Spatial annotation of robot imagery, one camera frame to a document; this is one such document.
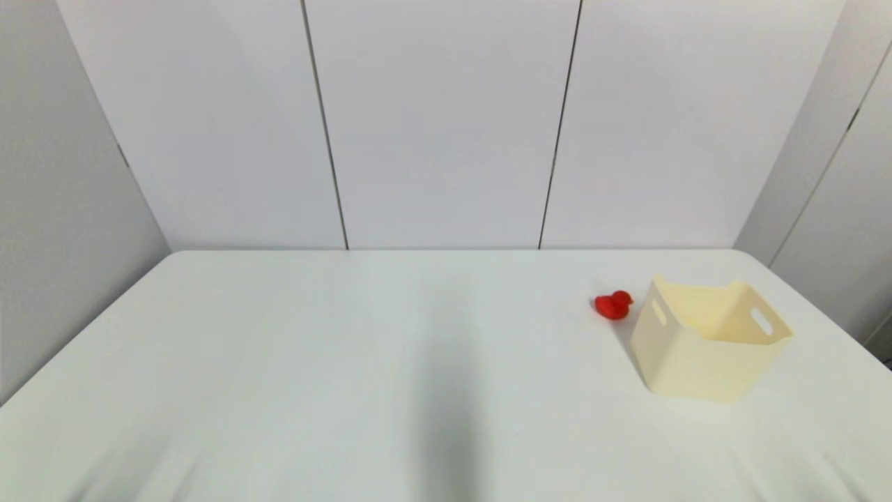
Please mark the red rubber duck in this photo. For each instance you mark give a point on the red rubber duck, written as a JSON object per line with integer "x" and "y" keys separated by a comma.
{"x": 613, "y": 307}

